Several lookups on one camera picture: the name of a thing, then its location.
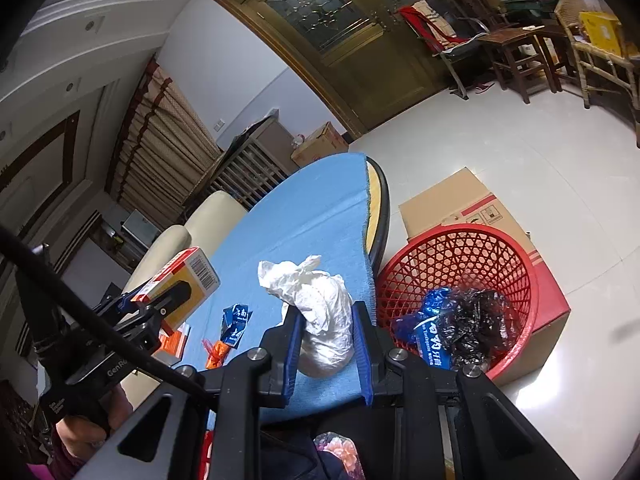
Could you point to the cream leather sofa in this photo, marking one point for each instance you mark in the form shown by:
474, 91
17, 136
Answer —
220, 210

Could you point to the white blue toothpaste box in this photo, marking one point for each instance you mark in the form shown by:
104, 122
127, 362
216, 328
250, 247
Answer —
425, 335

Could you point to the dark wooden stool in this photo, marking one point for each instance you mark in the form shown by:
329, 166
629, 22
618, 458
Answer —
510, 37

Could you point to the round black rimmed table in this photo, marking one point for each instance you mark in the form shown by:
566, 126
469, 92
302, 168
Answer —
382, 200

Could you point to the light wooden armchair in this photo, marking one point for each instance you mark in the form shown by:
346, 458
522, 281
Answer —
595, 55

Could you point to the dark wooden chair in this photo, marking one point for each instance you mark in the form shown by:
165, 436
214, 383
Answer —
475, 7

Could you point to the blue plastic bag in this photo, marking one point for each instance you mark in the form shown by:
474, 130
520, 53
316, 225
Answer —
435, 300

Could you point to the wooden double door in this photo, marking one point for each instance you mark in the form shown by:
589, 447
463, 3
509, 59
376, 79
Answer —
325, 60

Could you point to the red plastic mesh basket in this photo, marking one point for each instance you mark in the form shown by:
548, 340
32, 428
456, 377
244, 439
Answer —
450, 255

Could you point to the small cardboard box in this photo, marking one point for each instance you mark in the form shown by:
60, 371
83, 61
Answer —
320, 147

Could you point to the wooden crib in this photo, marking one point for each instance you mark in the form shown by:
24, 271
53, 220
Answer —
250, 170

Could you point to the white standing appliance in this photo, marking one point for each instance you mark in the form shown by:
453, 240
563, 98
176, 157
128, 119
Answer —
137, 227

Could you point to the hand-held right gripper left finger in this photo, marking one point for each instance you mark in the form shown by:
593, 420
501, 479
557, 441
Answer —
295, 355

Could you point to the beige striped curtains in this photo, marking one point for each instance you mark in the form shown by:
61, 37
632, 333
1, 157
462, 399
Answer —
160, 160

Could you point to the person's left hand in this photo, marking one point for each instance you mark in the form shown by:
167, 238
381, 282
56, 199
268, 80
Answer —
80, 435

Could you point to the floral patterned clothing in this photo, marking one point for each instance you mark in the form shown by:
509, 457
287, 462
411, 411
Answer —
340, 452

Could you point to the yellow paper bag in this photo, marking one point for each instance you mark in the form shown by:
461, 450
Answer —
600, 32

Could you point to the large flat cardboard box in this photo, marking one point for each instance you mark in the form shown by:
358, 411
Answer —
450, 200

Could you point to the red yellow medicine box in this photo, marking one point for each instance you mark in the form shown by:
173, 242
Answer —
195, 280

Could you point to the small blue packet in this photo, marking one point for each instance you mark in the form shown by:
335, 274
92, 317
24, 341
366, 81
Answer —
235, 322

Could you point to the orange crumpled wrapper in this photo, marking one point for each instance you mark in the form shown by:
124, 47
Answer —
217, 355

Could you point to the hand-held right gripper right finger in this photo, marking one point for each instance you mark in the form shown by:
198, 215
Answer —
362, 355

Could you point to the black plastic bag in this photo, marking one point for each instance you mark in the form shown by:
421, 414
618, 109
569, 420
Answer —
475, 325

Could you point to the red slipper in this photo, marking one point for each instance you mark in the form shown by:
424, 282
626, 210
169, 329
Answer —
482, 89

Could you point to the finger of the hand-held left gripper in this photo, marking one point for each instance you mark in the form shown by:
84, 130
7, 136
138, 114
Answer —
172, 296
125, 302

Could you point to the orange white medicine box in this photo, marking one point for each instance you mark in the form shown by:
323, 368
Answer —
175, 344

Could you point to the red striped cloth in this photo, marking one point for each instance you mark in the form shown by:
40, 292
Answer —
425, 22

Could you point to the metal frame chair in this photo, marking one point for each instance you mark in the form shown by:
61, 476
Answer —
460, 52

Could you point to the white plastic bag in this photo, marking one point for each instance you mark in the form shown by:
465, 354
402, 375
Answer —
325, 305

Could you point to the glass jar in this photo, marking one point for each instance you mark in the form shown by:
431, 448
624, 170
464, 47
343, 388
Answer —
298, 139

